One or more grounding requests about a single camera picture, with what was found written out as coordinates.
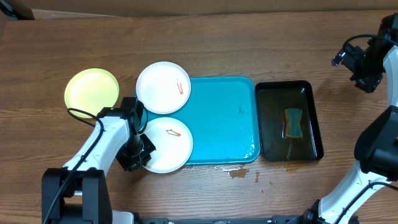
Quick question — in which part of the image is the white plate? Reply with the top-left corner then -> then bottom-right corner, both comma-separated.
136,62 -> 192,114
144,117 -> 193,174

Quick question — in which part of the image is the yellow plate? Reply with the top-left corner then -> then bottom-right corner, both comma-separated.
64,68 -> 119,115

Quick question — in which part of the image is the green yellow sponge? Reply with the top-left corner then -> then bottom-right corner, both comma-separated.
283,108 -> 303,139

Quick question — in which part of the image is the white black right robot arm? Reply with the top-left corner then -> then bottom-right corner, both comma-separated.
271,14 -> 397,224

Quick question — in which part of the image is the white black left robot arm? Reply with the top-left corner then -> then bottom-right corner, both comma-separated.
42,101 -> 155,223

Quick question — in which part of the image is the blue plastic tray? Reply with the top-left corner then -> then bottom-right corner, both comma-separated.
145,77 -> 260,166

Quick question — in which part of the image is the black water tray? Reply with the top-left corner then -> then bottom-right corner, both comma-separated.
255,80 -> 324,162

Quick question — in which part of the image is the dark object top left corner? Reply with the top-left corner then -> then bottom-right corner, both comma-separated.
1,0 -> 35,21

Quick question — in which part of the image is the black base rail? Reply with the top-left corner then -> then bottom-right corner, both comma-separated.
134,215 -> 295,224

